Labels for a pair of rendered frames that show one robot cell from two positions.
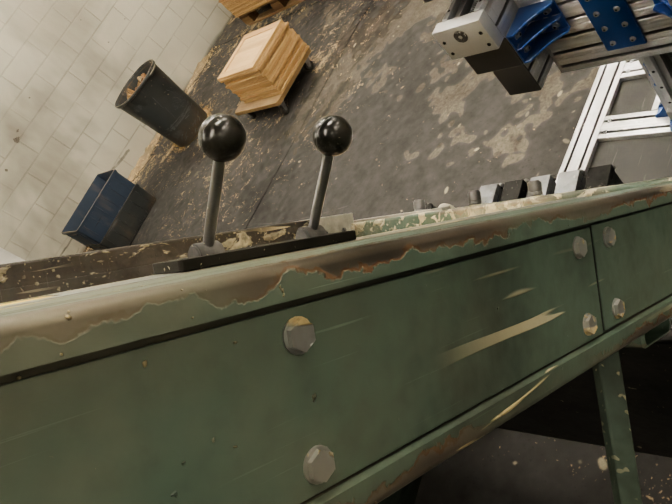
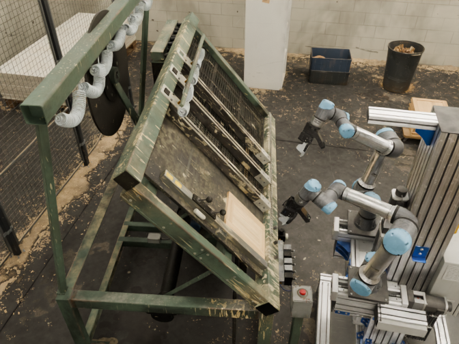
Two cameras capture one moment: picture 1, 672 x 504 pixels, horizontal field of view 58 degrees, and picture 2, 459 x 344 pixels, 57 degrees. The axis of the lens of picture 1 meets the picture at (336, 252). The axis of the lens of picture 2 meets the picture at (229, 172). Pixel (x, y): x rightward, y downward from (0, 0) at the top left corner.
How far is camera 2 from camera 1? 1.99 m
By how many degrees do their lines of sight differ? 26
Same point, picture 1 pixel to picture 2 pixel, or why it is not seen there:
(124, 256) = (223, 162)
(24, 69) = not seen: outside the picture
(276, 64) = not seen: hidden behind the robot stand
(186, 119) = (396, 82)
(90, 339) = (162, 213)
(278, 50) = not seen: hidden behind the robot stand
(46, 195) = (332, 25)
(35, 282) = (207, 150)
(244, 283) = (171, 219)
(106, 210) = (328, 65)
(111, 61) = (426, 20)
